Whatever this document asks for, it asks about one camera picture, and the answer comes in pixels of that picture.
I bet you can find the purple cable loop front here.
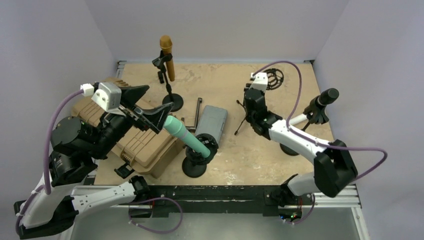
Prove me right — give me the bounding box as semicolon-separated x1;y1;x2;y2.
128;194;185;234

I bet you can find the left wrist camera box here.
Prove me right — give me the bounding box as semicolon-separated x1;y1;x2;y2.
91;82;122;113

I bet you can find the white microphone silver grille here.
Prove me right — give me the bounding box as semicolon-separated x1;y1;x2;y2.
288;114;308;126

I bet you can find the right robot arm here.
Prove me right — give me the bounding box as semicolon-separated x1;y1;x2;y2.
243;83;358;204

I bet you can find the black stand with round base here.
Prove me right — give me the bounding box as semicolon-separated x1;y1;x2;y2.
279;99;330;157

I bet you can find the tan hard case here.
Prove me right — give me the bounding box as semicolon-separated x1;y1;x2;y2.
71;96;184;179

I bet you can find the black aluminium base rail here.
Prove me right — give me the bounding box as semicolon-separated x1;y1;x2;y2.
74;185;361;221

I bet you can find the small black adapter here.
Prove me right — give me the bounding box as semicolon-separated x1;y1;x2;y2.
157;71;165;84

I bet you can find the grey metal T-bar tool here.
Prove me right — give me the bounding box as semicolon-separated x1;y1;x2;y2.
185;97;203;133

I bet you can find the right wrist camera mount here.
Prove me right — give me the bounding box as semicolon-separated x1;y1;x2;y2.
249;72;269;92

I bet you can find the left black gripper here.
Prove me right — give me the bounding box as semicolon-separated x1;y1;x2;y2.
89;84;174;159

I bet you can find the black clip stand round base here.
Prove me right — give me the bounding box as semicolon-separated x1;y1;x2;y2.
152;50;184;112

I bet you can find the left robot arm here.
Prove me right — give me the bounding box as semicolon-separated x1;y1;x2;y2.
14;82;173;240

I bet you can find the gold microphone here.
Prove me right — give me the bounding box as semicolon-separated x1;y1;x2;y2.
159;35;175;82

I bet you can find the black tripod shock mount stand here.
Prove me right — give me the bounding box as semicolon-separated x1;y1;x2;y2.
236;68;285;140

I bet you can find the black shock mount round base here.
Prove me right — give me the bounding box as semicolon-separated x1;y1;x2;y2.
182;133;219;178

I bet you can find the black microphone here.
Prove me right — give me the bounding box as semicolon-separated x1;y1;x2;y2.
303;88;340;115

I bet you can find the grey plastic case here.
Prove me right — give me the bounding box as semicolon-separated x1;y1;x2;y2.
195;105;228;143

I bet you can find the teal microphone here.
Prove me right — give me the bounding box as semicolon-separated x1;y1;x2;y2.
163;115;211;158

